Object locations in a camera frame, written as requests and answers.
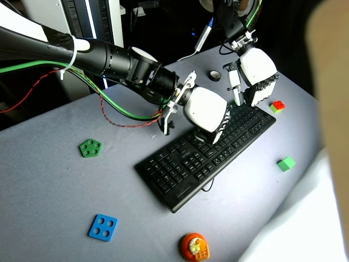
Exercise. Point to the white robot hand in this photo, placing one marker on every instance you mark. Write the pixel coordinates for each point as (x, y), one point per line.
(203, 109)
(256, 66)

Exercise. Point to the black computer keyboard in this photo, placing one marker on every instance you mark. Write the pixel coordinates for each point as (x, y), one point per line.
(177, 169)

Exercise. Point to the black tape roll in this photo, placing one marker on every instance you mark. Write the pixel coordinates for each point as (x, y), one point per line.
(211, 77)

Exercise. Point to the red and green toy brick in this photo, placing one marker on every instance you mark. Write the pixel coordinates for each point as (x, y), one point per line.
(277, 107)

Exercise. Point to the silver adapter with blue tip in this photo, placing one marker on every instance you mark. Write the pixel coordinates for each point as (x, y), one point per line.
(203, 36)

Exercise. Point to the green toy cube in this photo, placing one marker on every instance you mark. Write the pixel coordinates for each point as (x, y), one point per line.
(285, 164)

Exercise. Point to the green five-hole pentagon block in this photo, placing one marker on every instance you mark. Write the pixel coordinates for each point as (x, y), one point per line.
(90, 148)

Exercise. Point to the orange toy cake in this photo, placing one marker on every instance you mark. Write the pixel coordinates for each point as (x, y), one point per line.
(188, 245)

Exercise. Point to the white zip tie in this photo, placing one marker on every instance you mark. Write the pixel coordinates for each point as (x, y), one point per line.
(73, 56)

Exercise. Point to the blue four-hole square block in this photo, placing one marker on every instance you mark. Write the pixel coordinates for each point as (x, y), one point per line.
(103, 227)

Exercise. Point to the grey tablecloth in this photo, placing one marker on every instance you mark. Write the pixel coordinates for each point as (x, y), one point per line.
(54, 191)

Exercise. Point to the blurred beige post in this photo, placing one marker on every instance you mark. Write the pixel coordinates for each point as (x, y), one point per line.
(335, 109)

